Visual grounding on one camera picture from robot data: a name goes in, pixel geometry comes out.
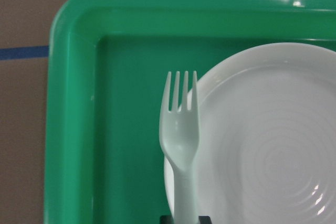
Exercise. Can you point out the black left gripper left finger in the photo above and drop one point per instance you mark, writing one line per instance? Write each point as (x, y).
(166, 219)

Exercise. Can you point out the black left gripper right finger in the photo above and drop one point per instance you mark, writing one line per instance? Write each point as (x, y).
(204, 220)

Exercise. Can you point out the pale green plastic fork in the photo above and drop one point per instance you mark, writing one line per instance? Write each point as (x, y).
(179, 140)

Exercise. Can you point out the white round plate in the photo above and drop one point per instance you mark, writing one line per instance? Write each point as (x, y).
(267, 145)

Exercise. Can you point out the green plastic tray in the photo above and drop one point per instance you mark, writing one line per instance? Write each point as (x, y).
(108, 60)

